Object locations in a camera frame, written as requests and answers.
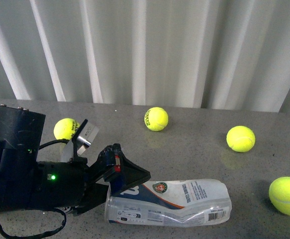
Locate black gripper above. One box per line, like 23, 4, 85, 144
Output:
27, 143, 151, 215

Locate clear Wilson tennis ball can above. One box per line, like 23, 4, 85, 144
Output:
104, 179, 232, 228

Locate yellow tennis ball far left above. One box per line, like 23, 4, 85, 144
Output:
144, 107, 169, 131

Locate yellow Head Team tennis ball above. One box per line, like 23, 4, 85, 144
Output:
53, 118, 80, 140

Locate yellow tennis ball middle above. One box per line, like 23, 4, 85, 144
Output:
226, 125, 256, 152

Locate yellow Roland Garros tennis ball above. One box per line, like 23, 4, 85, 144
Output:
269, 177, 290, 216

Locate white pleated curtain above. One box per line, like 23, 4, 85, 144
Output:
0, 0, 290, 113

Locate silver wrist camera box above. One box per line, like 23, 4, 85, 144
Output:
60, 119, 99, 164

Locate black cable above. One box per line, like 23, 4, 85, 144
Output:
0, 138, 72, 239

